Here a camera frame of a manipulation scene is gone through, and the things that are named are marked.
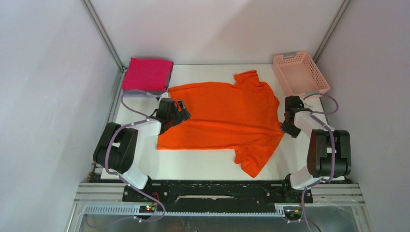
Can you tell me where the orange t shirt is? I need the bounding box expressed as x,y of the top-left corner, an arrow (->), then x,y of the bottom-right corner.
157,70 -> 284,178

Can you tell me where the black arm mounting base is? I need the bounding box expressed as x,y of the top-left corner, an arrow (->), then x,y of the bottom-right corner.
122,180 -> 313,214

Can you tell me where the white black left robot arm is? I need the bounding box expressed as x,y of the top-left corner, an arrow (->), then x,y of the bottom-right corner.
93,97 -> 191,201

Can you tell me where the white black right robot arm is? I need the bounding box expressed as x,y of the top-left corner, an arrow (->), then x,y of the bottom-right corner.
281,96 -> 351,202

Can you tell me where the pink plastic basket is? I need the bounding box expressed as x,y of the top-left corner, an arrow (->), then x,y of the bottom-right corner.
272,51 -> 330,98

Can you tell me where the folded magenta t shirt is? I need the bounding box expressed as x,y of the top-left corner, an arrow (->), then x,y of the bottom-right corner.
121,58 -> 174,93

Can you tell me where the left controller board with leds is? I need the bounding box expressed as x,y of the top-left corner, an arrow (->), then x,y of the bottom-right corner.
138,205 -> 156,214

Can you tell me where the right controller board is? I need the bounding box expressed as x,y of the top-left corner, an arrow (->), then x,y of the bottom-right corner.
284,208 -> 303,220

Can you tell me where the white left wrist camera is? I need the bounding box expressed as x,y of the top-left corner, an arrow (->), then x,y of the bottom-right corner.
160,92 -> 170,100

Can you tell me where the aluminium frame rail front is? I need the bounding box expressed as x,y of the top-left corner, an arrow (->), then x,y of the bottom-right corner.
64,183 -> 374,232

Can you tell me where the right aluminium corner post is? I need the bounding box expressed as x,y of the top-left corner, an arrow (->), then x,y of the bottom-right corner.
312,0 -> 352,63

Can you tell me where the aluminium corner post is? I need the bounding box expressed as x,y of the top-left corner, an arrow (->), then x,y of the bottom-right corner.
81,0 -> 126,72
312,0 -> 352,63

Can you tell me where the left aluminium corner post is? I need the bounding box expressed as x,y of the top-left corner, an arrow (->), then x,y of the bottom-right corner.
81,0 -> 126,72

